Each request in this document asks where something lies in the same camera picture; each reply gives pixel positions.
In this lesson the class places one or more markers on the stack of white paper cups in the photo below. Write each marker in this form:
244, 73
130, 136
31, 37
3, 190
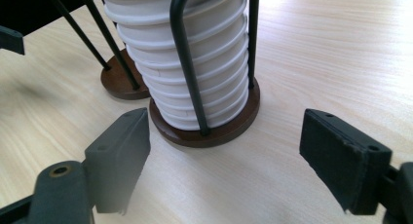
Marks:
220, 39

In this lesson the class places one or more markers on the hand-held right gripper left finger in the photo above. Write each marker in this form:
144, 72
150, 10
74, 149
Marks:
117, 159

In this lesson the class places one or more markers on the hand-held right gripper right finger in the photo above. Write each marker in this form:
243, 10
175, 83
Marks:
344, 159

